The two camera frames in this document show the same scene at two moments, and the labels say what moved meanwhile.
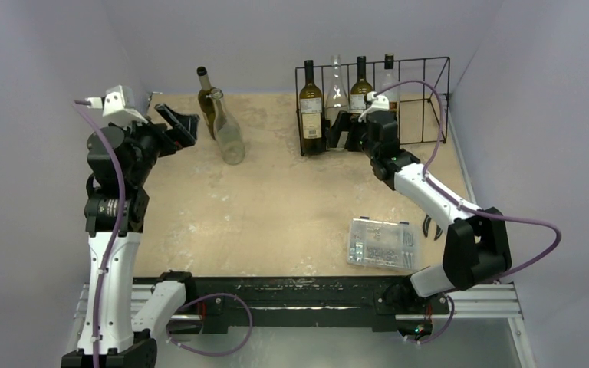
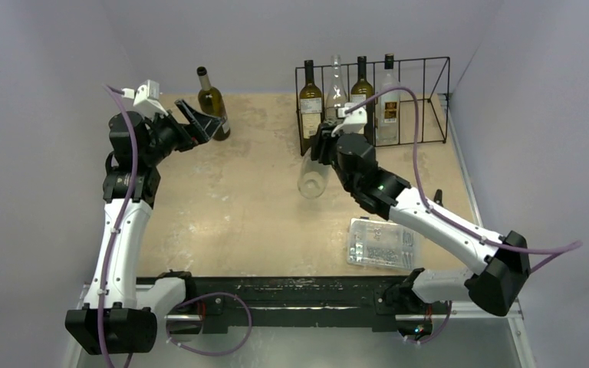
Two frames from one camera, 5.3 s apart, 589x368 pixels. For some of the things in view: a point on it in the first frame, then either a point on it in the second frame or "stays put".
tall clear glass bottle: [228, 132] -> [313, 177]
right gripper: [354, 134] -> [322, 143]
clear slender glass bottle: [337, 98] stays put
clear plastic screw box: [389, 244] stays put
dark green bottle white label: [360, 88] stays put
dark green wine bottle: [310, 114] stays put
